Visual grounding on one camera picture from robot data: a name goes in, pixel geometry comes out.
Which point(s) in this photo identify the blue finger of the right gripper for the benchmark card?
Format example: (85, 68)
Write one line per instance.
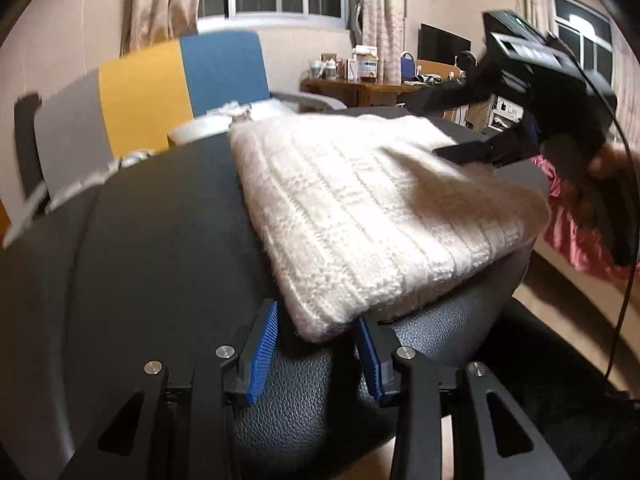
(513, 145)
(447, 95)

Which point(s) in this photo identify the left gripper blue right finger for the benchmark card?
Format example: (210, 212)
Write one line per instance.
(376, 344)

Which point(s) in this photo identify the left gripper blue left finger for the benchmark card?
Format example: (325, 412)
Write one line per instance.
(245, 378)

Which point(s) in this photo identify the cream knit sweater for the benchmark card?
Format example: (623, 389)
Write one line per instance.
(359, 215)

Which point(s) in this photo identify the person right hand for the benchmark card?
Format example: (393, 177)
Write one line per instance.
(611, 161)

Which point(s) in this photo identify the blue bag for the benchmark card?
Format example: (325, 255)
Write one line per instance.
(407, 66)

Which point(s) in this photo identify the black monitor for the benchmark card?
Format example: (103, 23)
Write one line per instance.
(438, 45)

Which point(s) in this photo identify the stack of boxes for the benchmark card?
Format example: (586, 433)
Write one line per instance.
(363, 65)

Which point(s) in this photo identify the wooden desk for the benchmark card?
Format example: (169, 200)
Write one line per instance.
(358, 94)

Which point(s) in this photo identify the red ruffled quilt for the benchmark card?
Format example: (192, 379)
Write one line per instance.
(581, 247)

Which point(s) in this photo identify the middle floral curtain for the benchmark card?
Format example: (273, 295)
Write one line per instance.
(383, 28)

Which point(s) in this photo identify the white deer print pillow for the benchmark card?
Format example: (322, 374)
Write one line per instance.
(220, 120)

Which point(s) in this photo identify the grey yellow blue sofa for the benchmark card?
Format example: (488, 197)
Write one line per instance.
(74, 139)

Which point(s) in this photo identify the geometric pattern pillow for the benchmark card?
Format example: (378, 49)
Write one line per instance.
(133, 158)

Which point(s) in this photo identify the left floral curtain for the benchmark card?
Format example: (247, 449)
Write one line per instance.
(149, 22)

